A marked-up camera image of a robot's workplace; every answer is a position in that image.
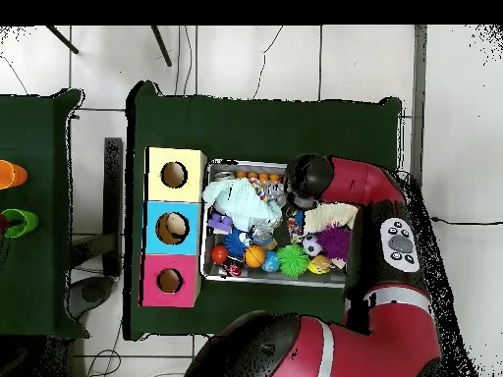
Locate mint knitted cloth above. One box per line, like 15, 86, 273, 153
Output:
201, 177, 283, 233

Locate orange toy basketball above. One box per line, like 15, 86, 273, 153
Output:
244, 244, 267, 269

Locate cream knitted cloth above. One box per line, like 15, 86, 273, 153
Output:
303, 202, 360, 236

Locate green plastic cup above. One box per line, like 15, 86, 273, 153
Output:
0, 208, 39, 240

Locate wooden box with three holes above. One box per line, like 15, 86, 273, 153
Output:
140, 146, 207, 308

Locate purple toy block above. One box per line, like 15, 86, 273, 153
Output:
206, 211, 235, 236

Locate blue spiky ball with eyes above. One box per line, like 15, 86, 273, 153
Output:
223, 229, 252, 260

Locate red ball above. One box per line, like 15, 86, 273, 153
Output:
210, 244, 229, 265

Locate globe print ball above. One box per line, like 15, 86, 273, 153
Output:
261, 250, 281, 273

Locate green spiky ball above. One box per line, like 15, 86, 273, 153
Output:
276, 243, 310, 278

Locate toy soccer ball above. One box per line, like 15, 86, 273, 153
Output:
301, 233, 323, 257

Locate purple spiky ball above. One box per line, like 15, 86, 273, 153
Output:
315, 223, 353, 262

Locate black tripod leg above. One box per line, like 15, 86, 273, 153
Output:
45, 25, 80, 55
149, 25, 173, 68

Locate dark green side table cloth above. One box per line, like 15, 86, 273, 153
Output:
0, 87, 89, 341

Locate orange plastic cup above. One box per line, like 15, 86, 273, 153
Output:
0, 159, 28, 190

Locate wire mesh bin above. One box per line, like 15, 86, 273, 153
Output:
199, 157, 349, 290

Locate black cable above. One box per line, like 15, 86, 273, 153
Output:
429, 216, 503, 228

